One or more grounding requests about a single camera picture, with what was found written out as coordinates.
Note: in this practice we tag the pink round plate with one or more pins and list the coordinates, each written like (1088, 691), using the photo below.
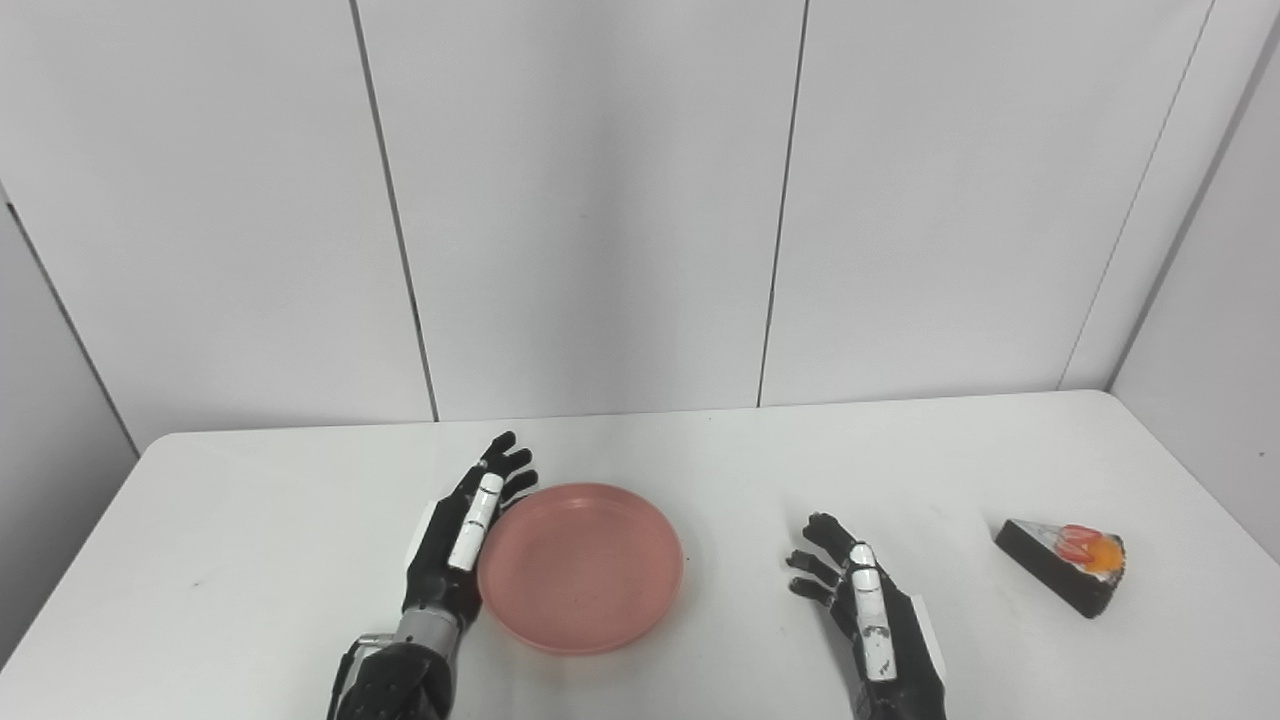
(580, 567)

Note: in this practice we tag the chocolate cake slice with fruit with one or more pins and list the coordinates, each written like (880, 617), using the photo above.
(1050, 565)

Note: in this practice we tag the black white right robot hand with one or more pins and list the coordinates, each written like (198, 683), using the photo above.
(890, 640)

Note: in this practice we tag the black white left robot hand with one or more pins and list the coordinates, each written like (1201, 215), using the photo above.
(440, 560)

